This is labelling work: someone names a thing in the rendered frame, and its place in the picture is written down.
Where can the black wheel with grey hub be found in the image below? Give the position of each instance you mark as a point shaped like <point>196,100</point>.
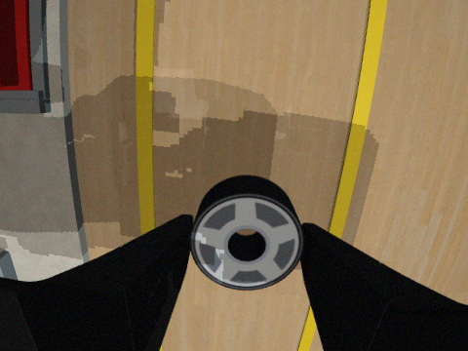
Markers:
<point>246,262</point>

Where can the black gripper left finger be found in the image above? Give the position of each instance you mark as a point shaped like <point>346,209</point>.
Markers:
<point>121,301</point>

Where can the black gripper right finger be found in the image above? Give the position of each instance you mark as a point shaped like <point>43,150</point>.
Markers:
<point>361,305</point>

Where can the yellow rectangular outline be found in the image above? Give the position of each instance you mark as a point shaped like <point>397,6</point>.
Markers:
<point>145,29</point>

